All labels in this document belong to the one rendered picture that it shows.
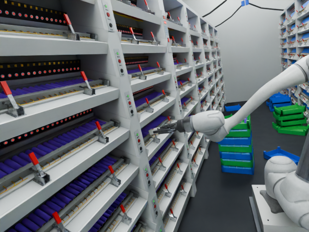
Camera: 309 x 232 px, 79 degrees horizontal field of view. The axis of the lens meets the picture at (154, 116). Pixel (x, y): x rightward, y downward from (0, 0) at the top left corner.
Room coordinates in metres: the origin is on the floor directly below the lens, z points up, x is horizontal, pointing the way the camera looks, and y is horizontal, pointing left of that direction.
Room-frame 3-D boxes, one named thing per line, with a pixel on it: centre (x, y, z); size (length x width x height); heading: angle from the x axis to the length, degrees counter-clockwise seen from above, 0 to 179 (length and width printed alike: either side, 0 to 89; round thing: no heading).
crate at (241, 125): (1.77, -0.76, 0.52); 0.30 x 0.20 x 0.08; 58
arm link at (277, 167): (0.90, -0.62, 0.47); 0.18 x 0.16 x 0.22; 166
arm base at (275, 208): (0.93, -0.62, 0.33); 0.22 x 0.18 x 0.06; 170
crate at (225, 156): (1.77, -0.76, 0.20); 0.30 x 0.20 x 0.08; 58
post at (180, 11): (2.18, -0.46, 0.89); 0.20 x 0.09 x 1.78; 62
